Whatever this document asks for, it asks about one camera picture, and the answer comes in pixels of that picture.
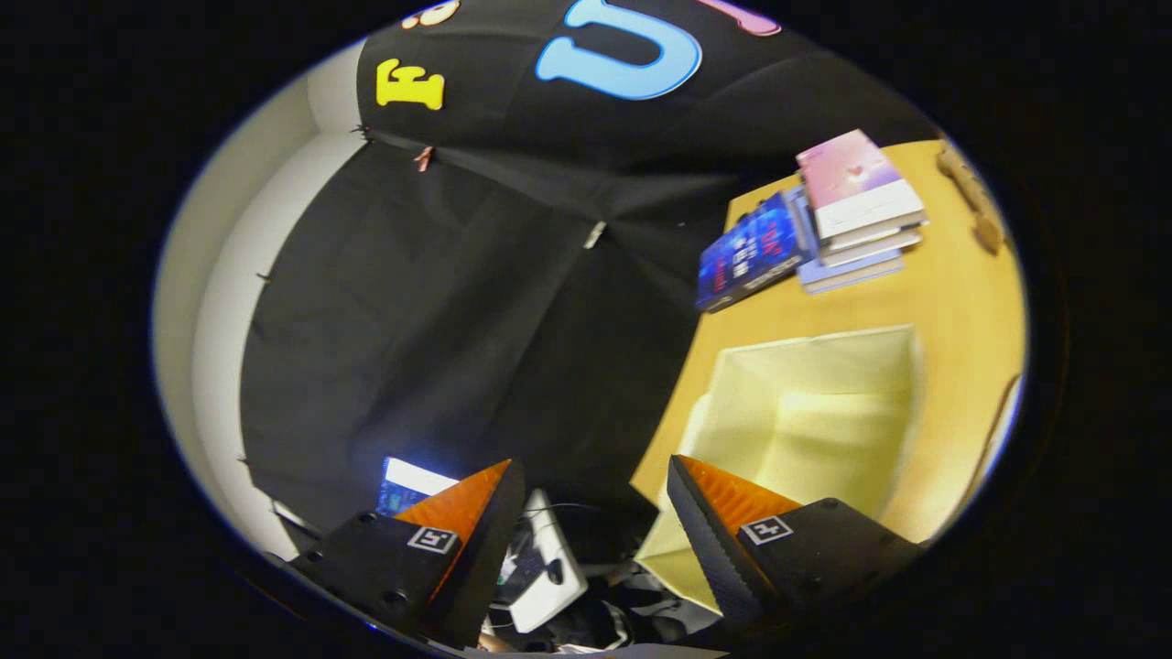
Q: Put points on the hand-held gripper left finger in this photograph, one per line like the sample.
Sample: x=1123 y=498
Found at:
x=481 y=567

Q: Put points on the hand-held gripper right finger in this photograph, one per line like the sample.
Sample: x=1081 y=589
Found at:
x=710 y=549

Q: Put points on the cream fabric storage box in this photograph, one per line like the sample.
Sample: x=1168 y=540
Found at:
x=824 y=412

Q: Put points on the white device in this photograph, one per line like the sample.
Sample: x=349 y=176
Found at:
x=549 y=586

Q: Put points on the laptop screen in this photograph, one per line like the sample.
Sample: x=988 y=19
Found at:
x=412 y=478

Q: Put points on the black backdrop cloth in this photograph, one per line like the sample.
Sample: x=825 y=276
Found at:
x=412 y=320

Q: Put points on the dark blue book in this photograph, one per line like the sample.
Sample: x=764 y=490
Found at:
x=751 y=256

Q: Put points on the light blue book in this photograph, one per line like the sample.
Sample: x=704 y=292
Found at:
x=851 y=275

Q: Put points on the silver clip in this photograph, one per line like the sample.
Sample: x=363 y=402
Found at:
x=595 y=234

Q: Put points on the grey white book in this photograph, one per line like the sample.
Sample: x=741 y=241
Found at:
x=870 y=249

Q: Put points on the pink cover book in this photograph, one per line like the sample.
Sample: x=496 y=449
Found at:
x=851 y=174

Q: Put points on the pink clip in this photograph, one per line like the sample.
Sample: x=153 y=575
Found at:
x=423 y=158

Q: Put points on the brown plush toy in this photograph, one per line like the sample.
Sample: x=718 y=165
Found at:
x=971 y=197

